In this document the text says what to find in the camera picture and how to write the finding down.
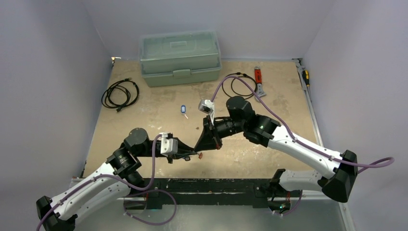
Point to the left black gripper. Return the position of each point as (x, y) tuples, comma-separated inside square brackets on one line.
[(181, 153)]

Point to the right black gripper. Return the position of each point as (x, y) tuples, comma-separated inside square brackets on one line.
[(213, 134)]

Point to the metal keyring with keys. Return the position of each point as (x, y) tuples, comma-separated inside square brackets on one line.
[(199, 155)]

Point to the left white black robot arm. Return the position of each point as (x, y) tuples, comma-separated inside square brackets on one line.
[(129, 171)]

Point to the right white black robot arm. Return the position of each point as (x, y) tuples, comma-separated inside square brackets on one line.
[(333, 173)]

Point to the key with blue tag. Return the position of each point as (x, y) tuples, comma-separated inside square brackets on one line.
[(183, 111)]

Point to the green plastic toolbox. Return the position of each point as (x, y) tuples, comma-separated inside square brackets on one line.
[(179, 58)]

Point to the yellow black screwdriver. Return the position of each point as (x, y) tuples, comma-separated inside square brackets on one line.
[(306, 78)]

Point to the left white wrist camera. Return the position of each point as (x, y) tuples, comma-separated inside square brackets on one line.
[(168, 145)]

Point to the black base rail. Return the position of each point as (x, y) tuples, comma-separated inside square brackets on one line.
[(256, 193)]

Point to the red handled adjustable wrench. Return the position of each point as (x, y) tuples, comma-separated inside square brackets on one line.
[(258, 79)]

